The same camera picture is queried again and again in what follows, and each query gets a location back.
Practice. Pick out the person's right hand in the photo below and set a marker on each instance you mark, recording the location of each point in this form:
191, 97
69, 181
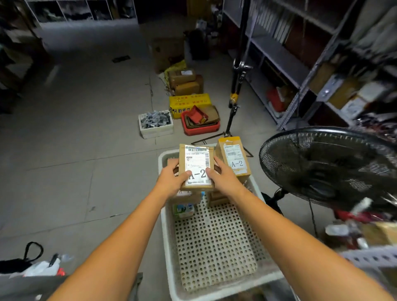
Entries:
225, 181

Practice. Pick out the person's left hand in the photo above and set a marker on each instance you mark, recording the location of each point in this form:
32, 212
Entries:
169, 183

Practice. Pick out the person's right thumb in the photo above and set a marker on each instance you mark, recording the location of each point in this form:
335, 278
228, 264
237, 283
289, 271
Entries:
212, 174

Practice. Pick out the person's left thumb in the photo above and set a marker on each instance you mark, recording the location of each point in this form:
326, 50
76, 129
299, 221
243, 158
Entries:
183, 175

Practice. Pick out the labelled brown cardboard parcel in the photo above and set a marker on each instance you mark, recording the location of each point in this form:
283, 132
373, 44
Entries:
196, 166

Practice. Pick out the person's right forearm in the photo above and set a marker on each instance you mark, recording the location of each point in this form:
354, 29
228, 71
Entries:
297, 248

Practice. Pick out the person's left forearm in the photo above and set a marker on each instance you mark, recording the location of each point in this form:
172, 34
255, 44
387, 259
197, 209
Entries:
118, 251

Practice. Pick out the tall labelled cardboard parcel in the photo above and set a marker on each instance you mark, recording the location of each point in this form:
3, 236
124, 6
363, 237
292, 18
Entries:
233, 156

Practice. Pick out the small green-white carton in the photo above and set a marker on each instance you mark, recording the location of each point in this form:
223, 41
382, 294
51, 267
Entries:
183, 211

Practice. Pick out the red plastic bin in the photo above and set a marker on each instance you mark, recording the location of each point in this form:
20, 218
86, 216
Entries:
201, 127

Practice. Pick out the white foam box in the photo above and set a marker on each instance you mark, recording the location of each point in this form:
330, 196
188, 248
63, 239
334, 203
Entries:
155, 125

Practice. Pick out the red folded box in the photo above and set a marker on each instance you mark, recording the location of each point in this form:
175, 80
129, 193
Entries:
196, 114

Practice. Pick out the pile of grey parts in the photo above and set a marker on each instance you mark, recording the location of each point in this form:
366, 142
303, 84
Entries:
155, 119

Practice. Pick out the yellow printed cardboard box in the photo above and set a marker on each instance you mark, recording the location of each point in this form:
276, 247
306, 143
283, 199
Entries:
189, 104

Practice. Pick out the white perforated plastic crate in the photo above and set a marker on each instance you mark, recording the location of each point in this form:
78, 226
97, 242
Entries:
214, 248

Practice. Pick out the small brown cardboard box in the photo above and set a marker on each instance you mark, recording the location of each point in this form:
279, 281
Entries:
187, 89

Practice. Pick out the black tripod stand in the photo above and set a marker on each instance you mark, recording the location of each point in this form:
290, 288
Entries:
236, 80

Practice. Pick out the taped brown cardboard box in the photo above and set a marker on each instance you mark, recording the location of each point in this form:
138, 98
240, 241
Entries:
182, 77

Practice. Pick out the black electric fan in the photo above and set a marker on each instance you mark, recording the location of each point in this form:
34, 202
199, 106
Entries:
332, 169

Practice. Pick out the large brown cardboard box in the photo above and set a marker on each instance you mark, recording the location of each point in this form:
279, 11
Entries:
166, 52

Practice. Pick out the grey metal shelving rack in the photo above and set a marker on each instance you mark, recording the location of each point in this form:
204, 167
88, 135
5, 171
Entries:
297, 52

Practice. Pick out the white plastic bag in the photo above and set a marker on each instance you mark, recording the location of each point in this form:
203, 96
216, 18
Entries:
43, 268

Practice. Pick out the white cubby shelf unit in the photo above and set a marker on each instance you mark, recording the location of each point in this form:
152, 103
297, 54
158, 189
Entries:
82, 11

